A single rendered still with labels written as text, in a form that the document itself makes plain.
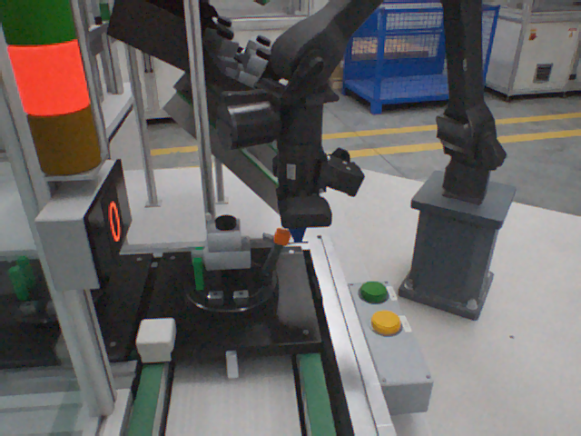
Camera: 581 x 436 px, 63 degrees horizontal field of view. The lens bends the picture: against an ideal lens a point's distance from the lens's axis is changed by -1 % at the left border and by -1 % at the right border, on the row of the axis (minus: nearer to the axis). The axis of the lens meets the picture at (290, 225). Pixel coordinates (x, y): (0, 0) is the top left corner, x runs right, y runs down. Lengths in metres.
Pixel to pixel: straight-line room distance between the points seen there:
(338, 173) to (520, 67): 5.27
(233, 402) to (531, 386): 0.44
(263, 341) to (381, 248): 0.48
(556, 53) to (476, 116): 5.32
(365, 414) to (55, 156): 0.42
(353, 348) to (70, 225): 0.41
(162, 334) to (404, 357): 0.31
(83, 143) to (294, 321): 0.39
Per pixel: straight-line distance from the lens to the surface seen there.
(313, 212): 0.57
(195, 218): 1.17
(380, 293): 0.74
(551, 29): 5.96
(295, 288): 0.74
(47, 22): 0.40
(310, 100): 0.59
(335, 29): 0.59
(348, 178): 0.63
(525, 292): 1.02
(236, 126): 0.55
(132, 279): 0.80
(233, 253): 0.67
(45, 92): 0.41
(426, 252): 0.87
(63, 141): 0.42
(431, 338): 0.85
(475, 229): 0.82
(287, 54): 0.57
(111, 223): 0.46
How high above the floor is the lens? 1.42
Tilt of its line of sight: 30 degrees down
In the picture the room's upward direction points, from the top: straight up
